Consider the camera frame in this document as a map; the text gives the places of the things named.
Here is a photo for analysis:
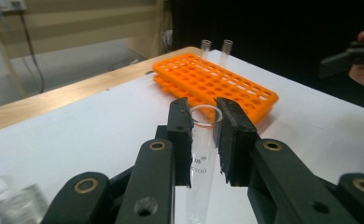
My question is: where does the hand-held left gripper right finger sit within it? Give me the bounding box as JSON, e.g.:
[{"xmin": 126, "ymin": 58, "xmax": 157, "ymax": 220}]
[{"xmin": 214, "ymin": 97, "xmax": 261, "ymax": 189}]

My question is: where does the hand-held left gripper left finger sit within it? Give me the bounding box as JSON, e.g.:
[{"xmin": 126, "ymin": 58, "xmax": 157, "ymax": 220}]
[{"xmin": 154, "ymin": 97, "xmax": 195, "ymax": 189}]

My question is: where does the orange plastic test tube rack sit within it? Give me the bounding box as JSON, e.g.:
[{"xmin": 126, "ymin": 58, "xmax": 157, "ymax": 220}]
[{"xmin": 152, "ymin": 52, "xmax": 279, "ymax": 126}]

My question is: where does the silver metal test tube rack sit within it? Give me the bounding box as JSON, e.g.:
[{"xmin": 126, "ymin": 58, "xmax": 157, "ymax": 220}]
[{"xmin": 0, "ymin": 175, "xmax": 49, "ymax": 224}]

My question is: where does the black curtain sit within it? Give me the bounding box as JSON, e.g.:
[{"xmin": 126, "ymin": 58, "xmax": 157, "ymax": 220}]
[{"xmin": 170, "ymin": 0, "xmax": 364, "ymax": 114}]

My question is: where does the beige wooden desk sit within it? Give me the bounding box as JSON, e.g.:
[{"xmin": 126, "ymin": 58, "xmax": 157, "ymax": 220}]
[{"xmin": 0, "ymin": 0, "xmax": 174, "ymax": 105}]

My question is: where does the white power outlet strip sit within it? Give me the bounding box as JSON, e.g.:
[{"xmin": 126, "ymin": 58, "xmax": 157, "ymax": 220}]
[{"xmin": 0, "ymin": 0, "xmax": 28, "ymax": 13}]

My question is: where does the black power cable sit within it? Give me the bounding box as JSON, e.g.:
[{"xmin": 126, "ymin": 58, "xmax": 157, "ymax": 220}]
[{"xmin": 19, "ymin": 12, "xmax": 45, "ymax": 94}]

